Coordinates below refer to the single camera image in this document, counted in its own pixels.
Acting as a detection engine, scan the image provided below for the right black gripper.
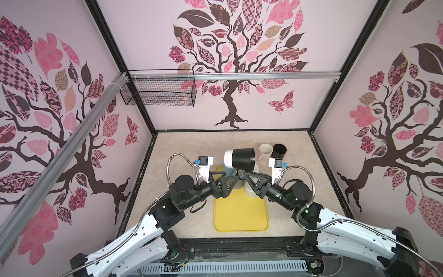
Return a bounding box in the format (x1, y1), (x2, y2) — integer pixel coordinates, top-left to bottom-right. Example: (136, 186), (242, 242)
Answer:
(245, 171), (296, 213)

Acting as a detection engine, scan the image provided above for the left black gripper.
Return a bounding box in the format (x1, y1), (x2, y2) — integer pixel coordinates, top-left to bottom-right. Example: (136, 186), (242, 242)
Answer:
(180, 171), (239, 210)

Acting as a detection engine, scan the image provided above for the dark green white-bottom mug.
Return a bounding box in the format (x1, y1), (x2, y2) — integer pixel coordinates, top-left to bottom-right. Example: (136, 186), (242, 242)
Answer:
(223, 148), (256, 172)

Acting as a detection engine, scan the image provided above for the pale pink mug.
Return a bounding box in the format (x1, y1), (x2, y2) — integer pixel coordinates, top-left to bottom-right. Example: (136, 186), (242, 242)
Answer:
(257, 144), (273, 163)

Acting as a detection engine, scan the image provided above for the black mug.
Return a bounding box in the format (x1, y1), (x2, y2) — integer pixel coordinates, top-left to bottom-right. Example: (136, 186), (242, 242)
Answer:
(271, 144), (287, 159)

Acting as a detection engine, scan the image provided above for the cream white mug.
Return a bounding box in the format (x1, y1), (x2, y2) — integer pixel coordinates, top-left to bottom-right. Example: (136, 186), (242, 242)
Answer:
(245, 182), (258, 199)

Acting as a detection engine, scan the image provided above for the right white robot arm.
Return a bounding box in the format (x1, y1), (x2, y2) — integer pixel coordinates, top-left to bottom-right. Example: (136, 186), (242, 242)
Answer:
(243, 173), (419, 277)

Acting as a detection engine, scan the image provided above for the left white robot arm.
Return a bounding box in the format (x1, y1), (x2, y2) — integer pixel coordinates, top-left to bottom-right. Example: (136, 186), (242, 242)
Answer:
(66, 172), (239, 277)

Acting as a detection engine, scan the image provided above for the light blue mug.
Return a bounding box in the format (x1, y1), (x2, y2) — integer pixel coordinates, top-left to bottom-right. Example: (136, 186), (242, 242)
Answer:
(223, 165), (234, 176)

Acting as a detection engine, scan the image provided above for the white ribbed-bottom mug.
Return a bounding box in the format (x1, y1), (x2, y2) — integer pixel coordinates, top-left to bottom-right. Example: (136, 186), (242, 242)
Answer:
(250, 163), (260, 173)

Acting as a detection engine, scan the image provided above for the yellow tray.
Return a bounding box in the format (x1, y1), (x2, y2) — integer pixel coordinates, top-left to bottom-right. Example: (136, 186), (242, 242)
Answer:
(214, 180), (269, 233)

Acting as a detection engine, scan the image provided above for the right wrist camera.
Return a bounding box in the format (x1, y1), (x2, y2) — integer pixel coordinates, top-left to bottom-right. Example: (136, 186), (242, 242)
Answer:
(268, 158), (287, 184)

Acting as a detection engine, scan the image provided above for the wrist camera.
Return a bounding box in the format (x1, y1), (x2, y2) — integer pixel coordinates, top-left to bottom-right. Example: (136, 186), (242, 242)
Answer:
(194, 156), (213, 185)
(268, 158), (287, 184)

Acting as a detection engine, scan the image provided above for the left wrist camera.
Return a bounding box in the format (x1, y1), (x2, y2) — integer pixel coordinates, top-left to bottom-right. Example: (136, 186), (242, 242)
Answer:
(194, 156), (213, 185)

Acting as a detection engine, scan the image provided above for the black base frame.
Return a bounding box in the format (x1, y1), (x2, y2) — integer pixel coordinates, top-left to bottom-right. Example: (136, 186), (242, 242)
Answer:
(92, 235), (393, 277)

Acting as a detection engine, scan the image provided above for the white slotted cable duct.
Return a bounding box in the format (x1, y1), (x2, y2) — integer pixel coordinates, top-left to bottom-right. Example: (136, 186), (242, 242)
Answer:
(140, 260), (308, 276)

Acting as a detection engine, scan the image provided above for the black wire basket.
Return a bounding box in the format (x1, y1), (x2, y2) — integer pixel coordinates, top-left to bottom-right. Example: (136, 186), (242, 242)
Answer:
(120, 69), (197, 107)

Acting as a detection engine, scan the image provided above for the back aluminium rail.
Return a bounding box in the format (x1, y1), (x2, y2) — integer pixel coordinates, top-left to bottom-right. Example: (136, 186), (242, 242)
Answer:
(130, 70), (341, 81)

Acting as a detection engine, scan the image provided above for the aluminium rail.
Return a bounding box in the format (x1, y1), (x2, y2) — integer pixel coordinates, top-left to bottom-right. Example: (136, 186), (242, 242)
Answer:
(130, 70), (341, 81)
(1, 72), (128, 259)

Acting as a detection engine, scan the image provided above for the left aluminium rail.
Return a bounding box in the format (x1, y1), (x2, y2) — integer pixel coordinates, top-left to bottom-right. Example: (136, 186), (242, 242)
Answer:
(1, 72), (128, 259)

